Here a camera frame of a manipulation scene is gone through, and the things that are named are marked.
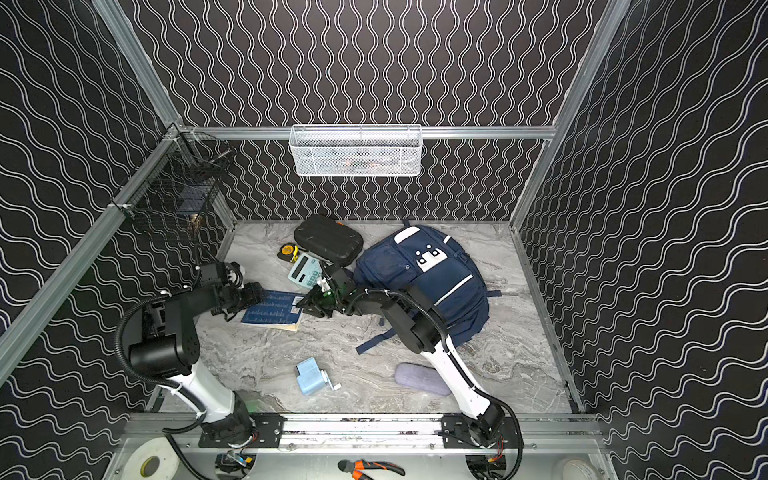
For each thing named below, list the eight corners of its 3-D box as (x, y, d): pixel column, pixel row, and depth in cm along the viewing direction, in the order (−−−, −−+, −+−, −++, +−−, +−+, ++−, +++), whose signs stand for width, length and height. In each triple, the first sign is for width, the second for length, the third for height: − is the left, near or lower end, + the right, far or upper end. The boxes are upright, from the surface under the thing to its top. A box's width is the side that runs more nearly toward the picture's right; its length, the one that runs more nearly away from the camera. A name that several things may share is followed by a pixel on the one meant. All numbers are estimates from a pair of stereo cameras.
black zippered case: (293, 242, 117) (289, 229, 112) (321, 220, 125) (318, 208, 119) (341, 273, 108) (339, 261, 102) (367, 248, 115) (366, 236, 110)
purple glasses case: (392, 384, 84) (392, 380, 81) (397, 363, 88) (397, 358, 85) (447, 397, 82) (450, 394, 79) (450, 375, 86) (452, 371, 83)
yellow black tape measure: (278, 262, 110) (276, 257, 108) (282, 248, 114) (280, 243, 112) (297, 262, 110) (295, 257, 108) (300, 248, 114) (298, 243, 112)
